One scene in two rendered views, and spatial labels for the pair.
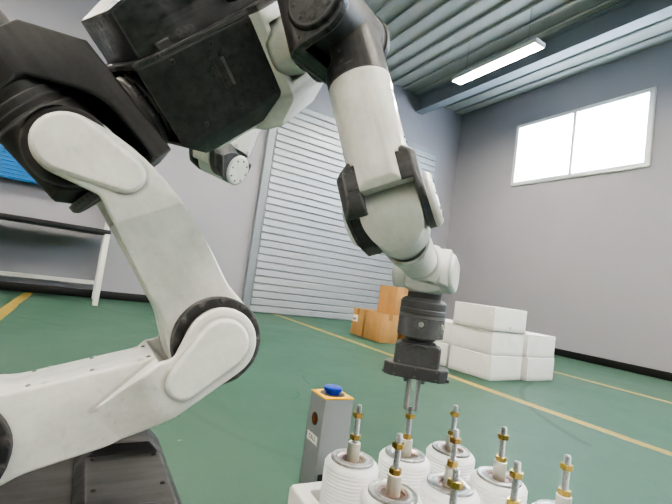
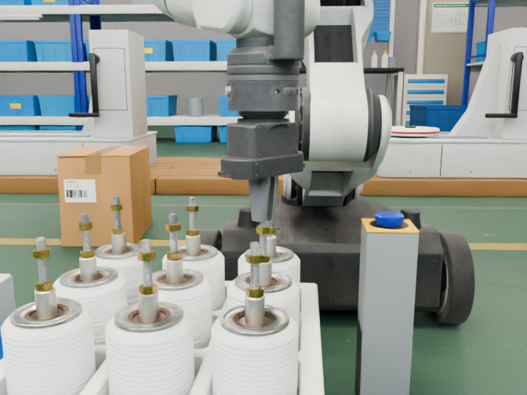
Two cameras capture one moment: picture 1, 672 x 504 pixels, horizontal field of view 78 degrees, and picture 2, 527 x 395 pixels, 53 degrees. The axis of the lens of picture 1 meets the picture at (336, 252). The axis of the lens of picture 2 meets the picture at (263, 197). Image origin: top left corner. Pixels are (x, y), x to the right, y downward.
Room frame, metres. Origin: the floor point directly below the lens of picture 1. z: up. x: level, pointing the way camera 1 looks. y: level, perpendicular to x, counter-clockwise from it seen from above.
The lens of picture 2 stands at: (1.16, -0.73, 0.50)
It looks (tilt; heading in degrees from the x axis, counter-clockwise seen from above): 11 degrees down; 123
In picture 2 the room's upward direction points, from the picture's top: straight up
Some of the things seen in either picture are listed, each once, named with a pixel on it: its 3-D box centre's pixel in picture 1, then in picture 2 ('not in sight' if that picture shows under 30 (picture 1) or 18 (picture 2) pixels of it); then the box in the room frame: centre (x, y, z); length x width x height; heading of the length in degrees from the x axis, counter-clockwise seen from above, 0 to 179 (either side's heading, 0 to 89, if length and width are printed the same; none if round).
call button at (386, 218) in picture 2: (332, 390); (389, 220); (0.93, -0.04, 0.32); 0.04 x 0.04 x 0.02
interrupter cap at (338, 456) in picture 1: (352, 459); (269, 255); (0.75, -0.08, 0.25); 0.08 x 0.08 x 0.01
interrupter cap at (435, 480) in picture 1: (450, 484); (175, 280); (0.71, -0.24, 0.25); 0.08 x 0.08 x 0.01
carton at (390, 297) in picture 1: (395, 300); not in sight; (4.61, -0.73, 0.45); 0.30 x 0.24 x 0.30; 32
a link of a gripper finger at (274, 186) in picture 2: (406, 391); (270, 195); (0.81, -0.17, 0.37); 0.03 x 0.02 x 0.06; 168
